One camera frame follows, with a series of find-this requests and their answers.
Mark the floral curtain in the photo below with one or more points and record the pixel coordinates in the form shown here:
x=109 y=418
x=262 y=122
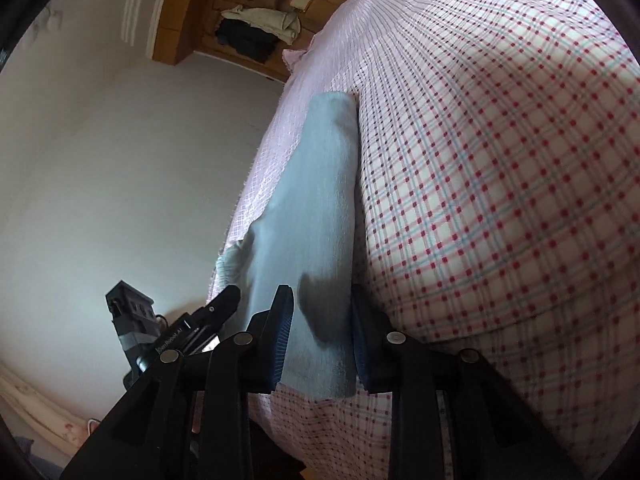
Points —
x=35 y=405

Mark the dark hanging jacket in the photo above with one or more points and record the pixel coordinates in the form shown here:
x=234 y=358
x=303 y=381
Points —
x=247 y=40

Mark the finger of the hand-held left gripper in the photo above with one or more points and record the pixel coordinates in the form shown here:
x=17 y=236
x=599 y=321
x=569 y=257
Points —
x=222 y=305

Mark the bed with pink checked sheet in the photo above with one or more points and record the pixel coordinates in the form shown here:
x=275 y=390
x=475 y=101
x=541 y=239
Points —
x=475 y=160

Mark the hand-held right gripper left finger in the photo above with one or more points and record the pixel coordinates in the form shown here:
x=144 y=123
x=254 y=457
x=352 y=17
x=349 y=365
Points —
x=281 y=340

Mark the light blue towel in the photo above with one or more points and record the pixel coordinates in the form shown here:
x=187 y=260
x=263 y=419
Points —
x=320 y=210

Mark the wooden wardrobe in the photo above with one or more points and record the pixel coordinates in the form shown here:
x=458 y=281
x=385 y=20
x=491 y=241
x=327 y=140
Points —
x=200 y=10

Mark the beige hanging jacket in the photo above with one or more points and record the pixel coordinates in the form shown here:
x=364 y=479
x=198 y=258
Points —
x=265 y=20

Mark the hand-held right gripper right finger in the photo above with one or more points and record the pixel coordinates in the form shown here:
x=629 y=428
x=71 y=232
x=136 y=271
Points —
x=362 y=355

